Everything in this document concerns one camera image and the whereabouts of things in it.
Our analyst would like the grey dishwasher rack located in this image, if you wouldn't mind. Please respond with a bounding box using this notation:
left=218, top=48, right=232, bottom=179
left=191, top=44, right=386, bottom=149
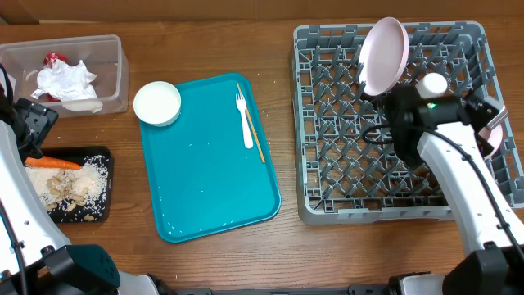
left=291, top=21, right=502, bottom=225

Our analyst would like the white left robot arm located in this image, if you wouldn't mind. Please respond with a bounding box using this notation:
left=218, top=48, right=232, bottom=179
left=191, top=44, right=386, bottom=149
left=1, top=70, right=168, bottom=295

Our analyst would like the pile of peanuts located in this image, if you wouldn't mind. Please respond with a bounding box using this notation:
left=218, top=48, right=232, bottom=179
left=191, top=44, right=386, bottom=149
left=40, top=170, right=101, bottom=213

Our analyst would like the white napkin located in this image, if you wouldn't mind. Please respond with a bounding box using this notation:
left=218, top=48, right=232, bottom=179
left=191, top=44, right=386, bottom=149
left=36, top=60, right=102, bottom=113

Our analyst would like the wooden chopstick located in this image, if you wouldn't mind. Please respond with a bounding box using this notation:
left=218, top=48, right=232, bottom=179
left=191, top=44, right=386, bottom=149
left=237, top=83, right=266, bottom=164

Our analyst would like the black food waste tray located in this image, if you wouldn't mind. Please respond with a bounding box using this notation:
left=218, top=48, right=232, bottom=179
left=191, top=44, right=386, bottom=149
left=24, top=145, right=115, bottom=224

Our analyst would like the pile of rice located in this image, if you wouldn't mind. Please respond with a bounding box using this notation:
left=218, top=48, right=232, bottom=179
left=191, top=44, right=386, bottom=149
left=25, top=155, right=110, bottom=220

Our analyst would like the large pink plate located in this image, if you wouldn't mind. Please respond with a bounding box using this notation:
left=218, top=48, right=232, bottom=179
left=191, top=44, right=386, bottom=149
left=359, top=17, right=409, bottom=96

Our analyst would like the orange carrot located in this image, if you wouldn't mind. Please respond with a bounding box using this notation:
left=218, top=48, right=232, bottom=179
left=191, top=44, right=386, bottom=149
left=25, top=157, right=82, bottom=170

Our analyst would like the clear plastic bin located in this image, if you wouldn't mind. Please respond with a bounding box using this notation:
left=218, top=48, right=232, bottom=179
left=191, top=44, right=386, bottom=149
left=1, top=34, right=129, bottom=118

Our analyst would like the white plastic fork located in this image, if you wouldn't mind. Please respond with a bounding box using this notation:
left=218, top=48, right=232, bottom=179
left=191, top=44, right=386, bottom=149
left=236, top=93, right=254, bottom=149

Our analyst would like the white bowl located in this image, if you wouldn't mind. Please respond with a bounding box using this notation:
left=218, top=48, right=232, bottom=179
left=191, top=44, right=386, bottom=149
left=133, top=81, right=181, bottom=127

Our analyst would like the teal plastic tray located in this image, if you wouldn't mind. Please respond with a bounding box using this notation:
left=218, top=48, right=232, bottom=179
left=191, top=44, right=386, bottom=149
left=139, top=73, right=282, bottom=243

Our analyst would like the red snack wrapper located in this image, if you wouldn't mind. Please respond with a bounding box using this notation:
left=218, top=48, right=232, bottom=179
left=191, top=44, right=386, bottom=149
left=32, top=52, right=68, bottom=102

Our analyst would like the pink bowl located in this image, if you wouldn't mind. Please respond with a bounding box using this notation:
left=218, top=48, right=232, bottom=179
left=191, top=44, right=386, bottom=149
left=478, top=125, right=504, bottom=160

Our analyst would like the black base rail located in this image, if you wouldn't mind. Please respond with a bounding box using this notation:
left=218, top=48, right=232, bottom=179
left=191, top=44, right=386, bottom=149
left=172, top=284, right=390, bottom=295

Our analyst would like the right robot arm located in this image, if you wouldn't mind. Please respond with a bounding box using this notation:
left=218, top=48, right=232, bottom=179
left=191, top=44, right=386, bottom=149
left=385, top=86, right=523, bottom=294

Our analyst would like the white plastic cup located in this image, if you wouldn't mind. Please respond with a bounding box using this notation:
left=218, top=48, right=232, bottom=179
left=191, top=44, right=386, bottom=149
left=415, top=73, right=448, bottom=99

